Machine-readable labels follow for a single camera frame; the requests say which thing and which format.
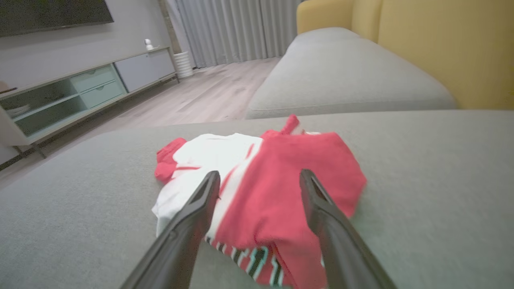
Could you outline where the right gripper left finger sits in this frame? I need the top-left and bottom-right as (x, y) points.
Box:
(120, 171), (221, 289)

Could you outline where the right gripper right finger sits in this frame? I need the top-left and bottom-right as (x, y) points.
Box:
(299, 169), (399, 289)

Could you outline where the red shirt with white sleeves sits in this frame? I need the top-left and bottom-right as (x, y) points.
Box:
(152, 114), (367, 289)

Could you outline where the large grey sofa seat cushion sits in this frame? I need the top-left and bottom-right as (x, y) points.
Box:
(0, 110), (514, 289)

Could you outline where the pale green console drawer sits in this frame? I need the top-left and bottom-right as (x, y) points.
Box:
(80, 79), (128, 110)
(70, 64), (118, 94)

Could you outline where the long grey sofa seat cushion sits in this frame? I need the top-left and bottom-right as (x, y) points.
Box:
(245, 27), (458, 120)

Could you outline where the grey console cabinet door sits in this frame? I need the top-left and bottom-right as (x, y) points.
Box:
(114, 48), (176, 93)

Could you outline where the white ribbed cylinder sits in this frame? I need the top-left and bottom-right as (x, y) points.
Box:
(173, 51), (195, 79)

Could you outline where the low grey TV console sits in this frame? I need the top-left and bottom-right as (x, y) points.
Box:
(0, 45), (180, 171)

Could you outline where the grey pleated curtain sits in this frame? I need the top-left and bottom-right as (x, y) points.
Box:
(165, 0), (306, 69)

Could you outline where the yellow sofa backrest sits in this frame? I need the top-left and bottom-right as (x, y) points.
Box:
(296, 0), (514, 110)

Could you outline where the black wall television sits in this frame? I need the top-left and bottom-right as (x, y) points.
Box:
(0, 0), (114, 38)

